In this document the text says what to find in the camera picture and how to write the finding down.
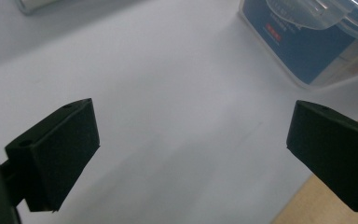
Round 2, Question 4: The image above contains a white table cover board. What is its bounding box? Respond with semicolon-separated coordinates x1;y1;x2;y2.
0;0;358;224

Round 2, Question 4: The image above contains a clear container with blue-rimmed lid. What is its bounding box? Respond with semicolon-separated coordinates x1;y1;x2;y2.
238;0;358;91

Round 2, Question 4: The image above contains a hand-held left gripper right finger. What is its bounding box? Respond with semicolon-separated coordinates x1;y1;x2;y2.
286;100;358;213

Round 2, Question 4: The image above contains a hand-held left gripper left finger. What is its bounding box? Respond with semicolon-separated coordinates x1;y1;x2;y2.
5;98;101;213

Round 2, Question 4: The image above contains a white wire rack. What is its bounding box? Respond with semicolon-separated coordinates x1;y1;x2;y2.
14;0;60;16

